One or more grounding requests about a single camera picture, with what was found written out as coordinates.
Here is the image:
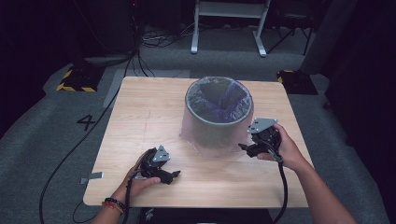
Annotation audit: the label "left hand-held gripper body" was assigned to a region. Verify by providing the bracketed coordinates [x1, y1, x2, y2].
[138, 145, 172, 180]

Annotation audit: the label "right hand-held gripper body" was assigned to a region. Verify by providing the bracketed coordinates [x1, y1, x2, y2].
[247, 117, 283, 156]

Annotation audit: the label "green plastic trash bin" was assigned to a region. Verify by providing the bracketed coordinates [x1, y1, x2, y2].
[183, 76, 255, 151]

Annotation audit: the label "clear plastic bin liner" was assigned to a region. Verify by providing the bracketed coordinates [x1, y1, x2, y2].
[179, 76, 257, 159]

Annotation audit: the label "person's left hand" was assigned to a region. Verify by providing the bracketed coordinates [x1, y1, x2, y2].
[111, 151, 163, 203]

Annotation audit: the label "person's right hand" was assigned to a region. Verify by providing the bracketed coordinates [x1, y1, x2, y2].
[256, 123, 308, 172]

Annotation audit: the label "grey tape strip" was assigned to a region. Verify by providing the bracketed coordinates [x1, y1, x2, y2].
[79, 171, 105, 186]

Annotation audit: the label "black yellow striped base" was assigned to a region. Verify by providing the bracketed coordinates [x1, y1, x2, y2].
[55, 65, 106, 93]
[276, 69, 319, 96]

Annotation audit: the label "black folding stand legs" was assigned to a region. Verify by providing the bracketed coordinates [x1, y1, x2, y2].
[266, 10, 316, 56]

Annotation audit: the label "grey column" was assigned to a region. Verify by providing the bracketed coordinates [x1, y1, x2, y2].
[300, 0, 359, 76]

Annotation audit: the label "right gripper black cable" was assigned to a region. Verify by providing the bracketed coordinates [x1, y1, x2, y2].
[263, 140, 290, 224]

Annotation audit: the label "black bead bracelet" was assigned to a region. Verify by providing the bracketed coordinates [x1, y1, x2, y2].
[104, 197, 127, 213]

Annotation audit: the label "red orange bracelet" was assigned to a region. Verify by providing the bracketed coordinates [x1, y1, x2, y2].
[101, 201, 125, 217]

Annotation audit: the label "long black floor cable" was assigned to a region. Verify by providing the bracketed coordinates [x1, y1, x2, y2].
[38, 46, 141, 224]

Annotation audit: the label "thin black floor cable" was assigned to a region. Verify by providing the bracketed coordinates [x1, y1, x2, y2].
[72, 200, 96, 224]

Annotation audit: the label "bundle of floor cables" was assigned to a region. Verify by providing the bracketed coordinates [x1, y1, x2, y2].
[139, 22, 194, 49]

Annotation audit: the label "white metal stand frame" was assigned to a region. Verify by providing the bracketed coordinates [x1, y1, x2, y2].
[190, 0, 272, 58]

